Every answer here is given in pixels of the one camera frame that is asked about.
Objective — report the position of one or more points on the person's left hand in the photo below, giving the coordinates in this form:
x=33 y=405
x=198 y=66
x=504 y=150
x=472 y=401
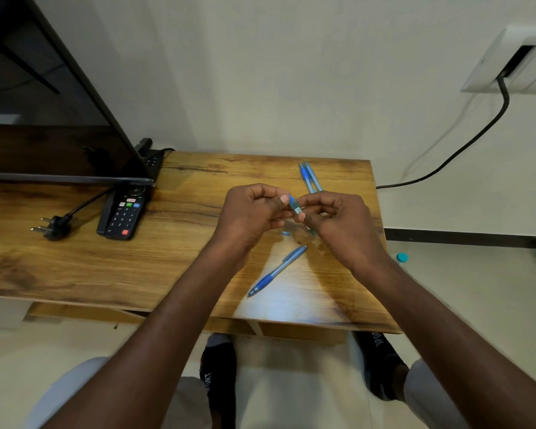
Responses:
x=250 y=218

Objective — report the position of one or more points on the person's right hand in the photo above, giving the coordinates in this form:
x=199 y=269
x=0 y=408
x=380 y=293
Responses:
x=348 y=232

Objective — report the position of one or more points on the teal lead refill tube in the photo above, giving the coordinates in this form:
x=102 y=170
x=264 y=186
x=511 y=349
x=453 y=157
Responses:
x=295 y=205

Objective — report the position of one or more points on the person's right forearm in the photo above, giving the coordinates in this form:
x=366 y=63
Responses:
x=446 y=348

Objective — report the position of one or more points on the person's left forearm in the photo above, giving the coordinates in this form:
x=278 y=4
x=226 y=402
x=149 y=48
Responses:
x=152 y=352

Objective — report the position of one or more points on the person's right black sock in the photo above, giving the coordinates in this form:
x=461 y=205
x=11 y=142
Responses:
x=379 y=366

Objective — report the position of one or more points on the person's black sock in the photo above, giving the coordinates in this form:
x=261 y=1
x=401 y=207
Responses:
x=379 y=366
x=219 y=379

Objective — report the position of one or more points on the person's left black sock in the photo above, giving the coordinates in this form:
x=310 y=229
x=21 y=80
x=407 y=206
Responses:
x=219 y=379

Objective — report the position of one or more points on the person's right grey trouser leg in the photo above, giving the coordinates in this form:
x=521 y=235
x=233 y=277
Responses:
x=424 y=393

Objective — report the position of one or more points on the person's grey trouser leg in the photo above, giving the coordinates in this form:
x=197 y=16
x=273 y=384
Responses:
x=424 y=393
x=187 y=402

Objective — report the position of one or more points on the person's left grey trouser leg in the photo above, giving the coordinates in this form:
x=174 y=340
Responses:
x=187 y=402

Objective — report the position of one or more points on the teal bottle cap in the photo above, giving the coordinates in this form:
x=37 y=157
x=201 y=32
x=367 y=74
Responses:
x=402 y=257

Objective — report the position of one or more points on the black power strip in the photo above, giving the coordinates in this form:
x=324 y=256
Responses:
x=152 y=159

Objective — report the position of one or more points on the black remote control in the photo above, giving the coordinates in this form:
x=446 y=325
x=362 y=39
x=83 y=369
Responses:
x=124 y=216

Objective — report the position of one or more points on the black television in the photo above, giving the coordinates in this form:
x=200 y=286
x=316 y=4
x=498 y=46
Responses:
x=49 y=129

